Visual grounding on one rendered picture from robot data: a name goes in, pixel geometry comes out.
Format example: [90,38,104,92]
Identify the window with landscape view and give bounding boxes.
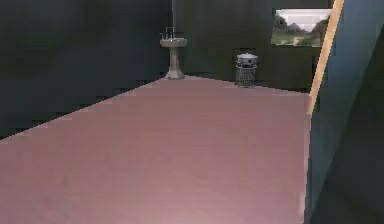
[270,8,333,48]

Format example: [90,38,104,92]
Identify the beige pedestal sink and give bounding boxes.
[159,27,188,80]

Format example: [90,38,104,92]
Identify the grey wire mesh bin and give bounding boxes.
[235,52,259,89]

